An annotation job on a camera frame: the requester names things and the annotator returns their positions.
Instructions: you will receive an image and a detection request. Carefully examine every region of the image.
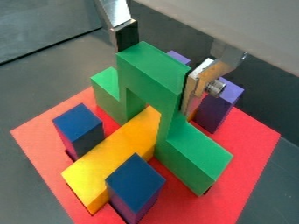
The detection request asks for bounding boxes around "purple block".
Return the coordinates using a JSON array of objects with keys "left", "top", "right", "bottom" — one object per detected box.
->
[
  {"left": 192, "top": 78, "right": 244, "bottom": 133},
  {"left": 166, "top": 51, "right": 190, "bottom": 65}
]

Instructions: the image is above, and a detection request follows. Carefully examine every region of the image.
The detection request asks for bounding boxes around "red base board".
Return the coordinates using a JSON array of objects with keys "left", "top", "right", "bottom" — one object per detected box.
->
[{"left": 10, "top": 88, "right": 280, "bottom": 224}]

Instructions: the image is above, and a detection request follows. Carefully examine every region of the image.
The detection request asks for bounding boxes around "green stepped block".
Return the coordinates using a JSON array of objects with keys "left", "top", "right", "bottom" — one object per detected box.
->
[{"left": 90, "top": 41, "right": 232, "bottom": 195}]

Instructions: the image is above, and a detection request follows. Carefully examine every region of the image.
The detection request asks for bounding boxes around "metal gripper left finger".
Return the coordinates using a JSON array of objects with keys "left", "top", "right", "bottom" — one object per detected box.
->
[{"left": 93, "top": 0, "right": 138, "bottom": 53}]

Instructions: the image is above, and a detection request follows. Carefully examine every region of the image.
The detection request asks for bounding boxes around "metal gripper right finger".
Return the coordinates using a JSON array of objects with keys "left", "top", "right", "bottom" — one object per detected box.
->
[{"left": 180, "top": 39, "right": 248, "bottom": 119}]

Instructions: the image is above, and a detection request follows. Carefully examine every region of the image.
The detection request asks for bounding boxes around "blue block right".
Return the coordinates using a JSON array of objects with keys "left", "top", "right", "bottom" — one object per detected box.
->
[{"left": 52, "top": 103, "right": 104, "bottom": 161}]

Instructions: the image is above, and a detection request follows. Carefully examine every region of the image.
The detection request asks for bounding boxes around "blue block left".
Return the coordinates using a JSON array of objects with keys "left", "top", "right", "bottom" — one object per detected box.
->
[{"left": 105, "top": 153, "right": 165, "bottom": 224}]

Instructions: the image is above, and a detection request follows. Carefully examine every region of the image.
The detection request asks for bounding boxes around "purple block right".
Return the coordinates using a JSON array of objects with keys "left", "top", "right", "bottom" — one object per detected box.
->
[{"left": 166, "top": 51, "right": 190, "bottom": 65}]

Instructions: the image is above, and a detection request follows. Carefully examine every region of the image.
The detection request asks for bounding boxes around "blue block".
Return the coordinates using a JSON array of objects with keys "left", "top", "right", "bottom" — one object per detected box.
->
[
  {"left": 52, "top": 103, "right": 104, "bottom": 161},
  {"left": 105, "top": 153, "right": 165, "bottom": 224}
]

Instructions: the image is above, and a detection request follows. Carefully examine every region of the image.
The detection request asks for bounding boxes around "purple block left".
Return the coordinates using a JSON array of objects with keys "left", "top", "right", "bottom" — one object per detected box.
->
[{"left": 192, "top": 78, "right": 244, "bottom": 133}]

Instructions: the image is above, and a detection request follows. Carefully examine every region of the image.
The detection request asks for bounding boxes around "yellow long block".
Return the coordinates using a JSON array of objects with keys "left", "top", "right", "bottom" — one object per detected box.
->
[{"left": 61, "top": 106, "right": 161, "bottom": 215}]

